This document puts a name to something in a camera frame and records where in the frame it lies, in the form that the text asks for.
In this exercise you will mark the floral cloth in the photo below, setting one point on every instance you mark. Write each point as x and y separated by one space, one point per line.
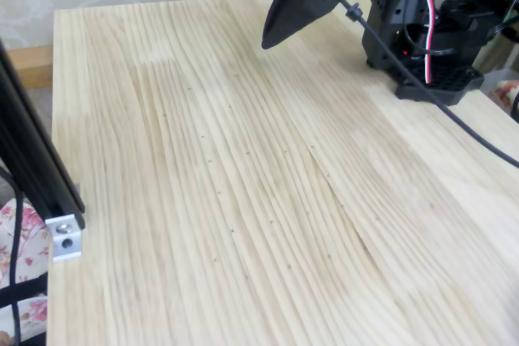
34 232

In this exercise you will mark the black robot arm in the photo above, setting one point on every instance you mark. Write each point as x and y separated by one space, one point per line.
389 18

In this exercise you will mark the brown wooden skirting board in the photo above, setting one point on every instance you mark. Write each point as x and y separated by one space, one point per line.
32 66

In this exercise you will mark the floral fabric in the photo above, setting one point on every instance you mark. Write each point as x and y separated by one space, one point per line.
507 92

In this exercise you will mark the aluminium corner bracket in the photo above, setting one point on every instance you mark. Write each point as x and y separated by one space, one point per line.
65 242

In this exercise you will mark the metal extrusion post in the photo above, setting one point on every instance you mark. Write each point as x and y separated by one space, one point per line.
40 159

